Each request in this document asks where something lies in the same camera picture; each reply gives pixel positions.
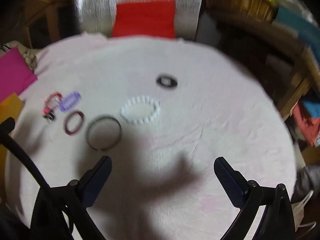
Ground black ring bracelet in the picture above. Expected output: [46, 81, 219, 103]
[156, 74, 178, 90]

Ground silver foil mat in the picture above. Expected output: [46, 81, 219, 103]
[74, 0, 206, 42]

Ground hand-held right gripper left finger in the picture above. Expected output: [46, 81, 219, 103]
[30, 155, 112, 240]

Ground dark green bangle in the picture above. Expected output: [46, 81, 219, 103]
[86, 115, 122, 151]

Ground black cable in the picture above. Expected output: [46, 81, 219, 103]
[0, 117, 75, 240]

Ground pink cloth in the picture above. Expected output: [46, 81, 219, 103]
[0, 47, 38, 102]

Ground white bead bracelet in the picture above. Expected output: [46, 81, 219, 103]
[120, 95, 161, 124]

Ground red cloth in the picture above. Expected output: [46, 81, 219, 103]
[111, 0, 176, 39]

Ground teal cloth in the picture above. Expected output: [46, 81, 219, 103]
[274, 7, 320, 53]

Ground red bead bracelet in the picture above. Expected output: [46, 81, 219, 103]
[44, 92, 63, 111]

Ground coral red garment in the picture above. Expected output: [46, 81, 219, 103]
[292, 102, 320, 146]

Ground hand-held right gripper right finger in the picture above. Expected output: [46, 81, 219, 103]
[213, 156, 297, 240]

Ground purple hair clip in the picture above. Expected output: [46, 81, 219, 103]
[59, 91, 81, 112]

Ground maroon bangle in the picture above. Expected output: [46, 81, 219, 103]
[63, 110, 85, 136]

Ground orange box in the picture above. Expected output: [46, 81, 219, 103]
[0, 93, 25, 128]

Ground wooden shelf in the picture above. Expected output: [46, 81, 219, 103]
[207, 0, 320, 120]

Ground white tablecloth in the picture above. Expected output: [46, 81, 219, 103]
[5, 34, 298, 240]

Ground grey garment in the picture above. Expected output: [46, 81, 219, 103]
[292, 164, 320, 203]

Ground small red black clip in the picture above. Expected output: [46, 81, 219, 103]
[42, 108, 56, 121]

